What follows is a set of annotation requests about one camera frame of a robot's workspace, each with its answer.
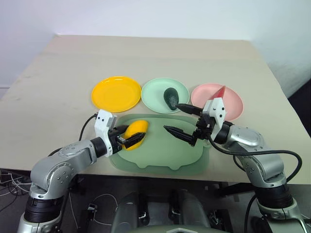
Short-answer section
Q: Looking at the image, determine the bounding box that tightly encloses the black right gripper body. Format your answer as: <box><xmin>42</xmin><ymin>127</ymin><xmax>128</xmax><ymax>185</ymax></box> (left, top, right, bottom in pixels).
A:
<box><xmin>195</xmin><ymin>112</ymin><xmax>216</xmax><ymax>141</ymax></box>

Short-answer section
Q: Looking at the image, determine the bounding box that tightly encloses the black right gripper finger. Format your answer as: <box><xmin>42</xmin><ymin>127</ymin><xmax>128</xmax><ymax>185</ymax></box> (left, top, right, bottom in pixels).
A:
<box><xmin>163</xmin><ymin>125</ymin><xmax>198</xmax><ymax>147</ymax></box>
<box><xmin>177</xmin><ymin>103</ymin><xmax>203</xmax><ymax>117</ymax></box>

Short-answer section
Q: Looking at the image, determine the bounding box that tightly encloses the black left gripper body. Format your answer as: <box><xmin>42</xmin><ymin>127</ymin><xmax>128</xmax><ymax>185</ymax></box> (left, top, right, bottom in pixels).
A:
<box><xmin>108</xmin><ymin>128</ymin><xmax>127</xmax><ymax>153</ymax></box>

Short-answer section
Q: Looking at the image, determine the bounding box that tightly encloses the yellow toy mango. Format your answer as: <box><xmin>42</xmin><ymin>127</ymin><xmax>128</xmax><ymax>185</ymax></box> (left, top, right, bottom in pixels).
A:
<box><xmin>123</xmin><ymin>119</ymin><xmax>149</xmax><ymax>151</ymax></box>

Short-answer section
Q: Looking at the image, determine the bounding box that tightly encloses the pink plastic plate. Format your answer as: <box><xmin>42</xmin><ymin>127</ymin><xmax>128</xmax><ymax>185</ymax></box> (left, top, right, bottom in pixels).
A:
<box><xmin>190</xmin><ymin>83</ymin><xmax>244</xmax><ymax>121</ymax></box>

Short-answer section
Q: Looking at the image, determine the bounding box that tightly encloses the yellow plastic plate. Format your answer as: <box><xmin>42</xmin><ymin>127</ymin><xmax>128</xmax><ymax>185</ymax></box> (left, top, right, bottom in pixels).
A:
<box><xmin>91</xmin><ymin>76</ymin><xmax>142</xmax><ymax>113</ymax></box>

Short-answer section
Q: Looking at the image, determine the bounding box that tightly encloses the light green plastic plate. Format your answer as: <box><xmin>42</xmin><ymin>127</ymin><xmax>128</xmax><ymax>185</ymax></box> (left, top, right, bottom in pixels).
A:
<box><xmin>140</xmin><ymin>77</ymin><xmax>190</xmax><ymax>114</ymax></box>

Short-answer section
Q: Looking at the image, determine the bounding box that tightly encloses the dark green toy avocado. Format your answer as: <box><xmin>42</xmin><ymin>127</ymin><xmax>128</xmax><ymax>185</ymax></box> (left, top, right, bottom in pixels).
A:
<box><xmin>163</xmin><ymin>87</ymin><xmax>181</xmax><ymax>111</ymax></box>

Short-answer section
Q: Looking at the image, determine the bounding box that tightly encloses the green silicone mat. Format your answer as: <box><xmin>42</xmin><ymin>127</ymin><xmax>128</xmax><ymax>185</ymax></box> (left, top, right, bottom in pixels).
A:
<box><xmin>109</xmin><ymin>113</ymin><xmax>211</xmax><ymax>174</ymax></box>

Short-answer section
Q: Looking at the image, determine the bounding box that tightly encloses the red toy watermelon slice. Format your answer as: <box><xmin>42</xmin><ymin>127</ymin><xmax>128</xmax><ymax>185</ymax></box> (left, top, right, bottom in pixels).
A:
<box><xmin>208</xmin><ymin>85</ymin><xmax>226</xmax><ymax>100</ymax></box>

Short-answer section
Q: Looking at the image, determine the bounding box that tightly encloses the dark grey rounded shape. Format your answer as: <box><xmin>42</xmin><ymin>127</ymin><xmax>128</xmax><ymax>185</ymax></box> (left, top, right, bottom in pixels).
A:
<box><xmin>179</xmin><ymin>188</ymin><xmax>211</xmax><ymax>233</ymax></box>
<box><xmin>110</xmin><ymin>191</ymin><xmax>149</xmax><ymax>233</ymax></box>

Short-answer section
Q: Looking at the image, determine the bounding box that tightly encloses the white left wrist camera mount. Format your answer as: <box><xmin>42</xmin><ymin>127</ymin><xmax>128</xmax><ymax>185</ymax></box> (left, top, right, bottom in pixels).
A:
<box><xmin>94</xmin><ymin>109</ymin><xmax>119</xmax><ymax>156</ymax></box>

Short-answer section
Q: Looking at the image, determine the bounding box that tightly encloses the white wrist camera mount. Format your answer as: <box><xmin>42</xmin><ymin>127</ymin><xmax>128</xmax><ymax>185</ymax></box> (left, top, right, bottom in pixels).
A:
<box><xmin>94</xmin><ymin>109</ymin><xmax>119</xmax><ymax>156</ymax></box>
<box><xmin>202</xmin><ymin>97</ymin><xmax>227</xmax><ymax>133</ymax></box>

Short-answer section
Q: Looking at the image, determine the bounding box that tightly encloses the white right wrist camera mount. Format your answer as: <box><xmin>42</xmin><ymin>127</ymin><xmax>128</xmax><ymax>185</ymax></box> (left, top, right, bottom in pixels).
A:
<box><xmin>202</xmin><ymin>97</ymin><xmax>227</xmax><ymax>133</ymax></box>

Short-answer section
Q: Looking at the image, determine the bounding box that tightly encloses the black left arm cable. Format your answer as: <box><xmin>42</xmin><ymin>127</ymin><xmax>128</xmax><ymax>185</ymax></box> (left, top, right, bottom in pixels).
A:
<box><xmin>47</xmin><ymin>113</ymin><xmax>98</xmax><ymax>156</ymax></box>

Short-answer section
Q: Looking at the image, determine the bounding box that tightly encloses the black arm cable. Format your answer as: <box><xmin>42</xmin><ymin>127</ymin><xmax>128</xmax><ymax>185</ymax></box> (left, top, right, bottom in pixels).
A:
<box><xmin>207</xmin><ymin>132</ymin><xmax>303</xmax><ymax>233</ymax></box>
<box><xmin>47</xmin><ymin>113</ymin><xmax>98</xmax><ymax>156</ymax></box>

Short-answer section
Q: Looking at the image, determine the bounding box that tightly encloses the white looped floor cable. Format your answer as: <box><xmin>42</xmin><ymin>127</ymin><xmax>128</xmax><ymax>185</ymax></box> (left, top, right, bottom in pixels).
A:
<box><xmin>91</xmin><ymin>193</ymin><xmax>122</xmax><ymax>227</ymax></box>

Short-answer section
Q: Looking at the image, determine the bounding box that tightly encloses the black table frame bar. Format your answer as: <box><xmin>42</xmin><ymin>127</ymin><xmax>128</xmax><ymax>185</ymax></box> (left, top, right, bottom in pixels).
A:
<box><xmin>219</xmin><ymin>182</ymin><xmax>256</xmax><ymax>198</ymax></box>

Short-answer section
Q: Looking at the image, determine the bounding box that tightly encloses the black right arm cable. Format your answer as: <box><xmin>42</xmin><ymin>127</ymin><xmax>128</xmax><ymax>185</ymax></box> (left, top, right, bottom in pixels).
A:
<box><xmin>207</xmin><ymin>132</ymin><xmax>303</xmax><ymax>233</ymax></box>

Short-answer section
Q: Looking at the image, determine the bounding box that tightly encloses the white floor cables bundle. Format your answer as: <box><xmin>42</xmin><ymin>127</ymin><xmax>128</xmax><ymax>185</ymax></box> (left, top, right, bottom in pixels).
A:
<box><xmin>0</xmin><ymin>169</ymin><xmax>33</xmax><ymax>198</ymax></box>

